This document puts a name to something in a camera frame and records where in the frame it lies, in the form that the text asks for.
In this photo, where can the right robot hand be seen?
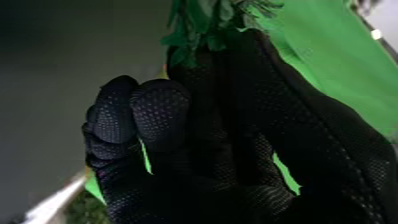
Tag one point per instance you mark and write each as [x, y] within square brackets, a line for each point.
[237, 140]

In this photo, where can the leafy green sprig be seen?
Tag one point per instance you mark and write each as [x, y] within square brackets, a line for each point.
[198, 20]

